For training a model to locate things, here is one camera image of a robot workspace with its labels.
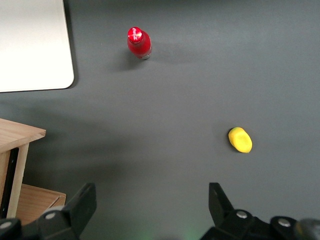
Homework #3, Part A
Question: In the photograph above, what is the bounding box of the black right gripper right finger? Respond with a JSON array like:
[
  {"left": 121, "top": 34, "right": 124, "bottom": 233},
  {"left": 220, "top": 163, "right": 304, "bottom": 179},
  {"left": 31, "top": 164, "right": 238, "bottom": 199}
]
[{"left": 199, "top": 182, "right": 301, "bottom": 240}]

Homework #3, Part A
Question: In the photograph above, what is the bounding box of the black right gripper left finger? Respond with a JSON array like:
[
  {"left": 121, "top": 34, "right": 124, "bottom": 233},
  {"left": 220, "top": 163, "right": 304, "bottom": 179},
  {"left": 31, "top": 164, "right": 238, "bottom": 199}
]
[{"left": 0, "top": 182, "right": 98, "bottom": 240}]

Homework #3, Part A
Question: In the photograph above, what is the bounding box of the white rectangular tray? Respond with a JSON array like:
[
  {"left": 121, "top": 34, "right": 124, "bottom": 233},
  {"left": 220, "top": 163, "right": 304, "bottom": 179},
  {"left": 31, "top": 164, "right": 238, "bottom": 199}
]
[{"left": 0, "top": 0, "right": 75, "bottom": 93}]

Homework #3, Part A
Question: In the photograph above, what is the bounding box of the yellow toy lemon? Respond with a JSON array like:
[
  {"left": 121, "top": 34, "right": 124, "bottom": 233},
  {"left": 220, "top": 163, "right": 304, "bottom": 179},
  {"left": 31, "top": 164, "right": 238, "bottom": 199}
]
[{"left": 227, "top": 126, "right": 253, "bottom": 154}]

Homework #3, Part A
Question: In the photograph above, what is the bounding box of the red cola bottle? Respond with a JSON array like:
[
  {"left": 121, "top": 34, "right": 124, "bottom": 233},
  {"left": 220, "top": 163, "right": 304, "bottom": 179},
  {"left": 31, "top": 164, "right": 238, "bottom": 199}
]
[{"left": 126, "top": 26, "right": 153, "bottom": 61}]

